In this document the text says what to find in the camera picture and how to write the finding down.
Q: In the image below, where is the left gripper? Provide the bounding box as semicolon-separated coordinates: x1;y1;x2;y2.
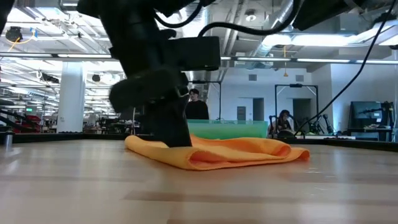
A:
108;29;193;149

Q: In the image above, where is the orange microfiber towel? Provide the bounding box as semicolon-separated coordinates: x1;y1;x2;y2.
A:
124;133;312;172

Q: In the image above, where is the teal translucent plastic basket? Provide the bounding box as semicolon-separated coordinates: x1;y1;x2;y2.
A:
186;119;269;141

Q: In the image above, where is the person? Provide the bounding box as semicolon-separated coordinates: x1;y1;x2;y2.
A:
185;88;210;121
268;109;297;139

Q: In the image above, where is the white building pillar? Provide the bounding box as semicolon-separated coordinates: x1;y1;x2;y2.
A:
57;61;88;133

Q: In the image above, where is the long ceiling light strip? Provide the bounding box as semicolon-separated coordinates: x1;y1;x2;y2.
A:
0;52;398;65

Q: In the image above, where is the red background object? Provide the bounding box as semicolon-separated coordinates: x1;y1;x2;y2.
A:
12;114;43;134

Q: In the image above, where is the bright ceiling light panel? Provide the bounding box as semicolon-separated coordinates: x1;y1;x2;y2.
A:
262;19;398;48

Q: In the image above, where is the black ceiling device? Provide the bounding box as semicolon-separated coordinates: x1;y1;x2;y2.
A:
5;26;24;44

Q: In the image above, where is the dark background monitor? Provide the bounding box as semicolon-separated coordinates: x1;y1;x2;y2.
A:
349;100;384;129

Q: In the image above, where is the background work desk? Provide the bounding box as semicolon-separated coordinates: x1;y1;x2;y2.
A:
346;125;394;142

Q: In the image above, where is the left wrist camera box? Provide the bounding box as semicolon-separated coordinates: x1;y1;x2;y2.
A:
169;35;223;72

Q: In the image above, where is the corrugated silver ceiling duct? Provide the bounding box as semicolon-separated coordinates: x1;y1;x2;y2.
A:
186;0;216;83

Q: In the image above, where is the black aluminium table frame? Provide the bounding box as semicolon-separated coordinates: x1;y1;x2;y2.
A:
0;131;398;154

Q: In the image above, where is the black camera cable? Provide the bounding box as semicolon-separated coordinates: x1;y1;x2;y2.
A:
294;0;398;137
198;0;304;37

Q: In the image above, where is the black gantry frame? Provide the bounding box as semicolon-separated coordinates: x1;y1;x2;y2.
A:
274;83;320;135

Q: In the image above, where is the smooth silver ceiling duct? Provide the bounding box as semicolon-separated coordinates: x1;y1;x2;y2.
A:
248;0;295;68

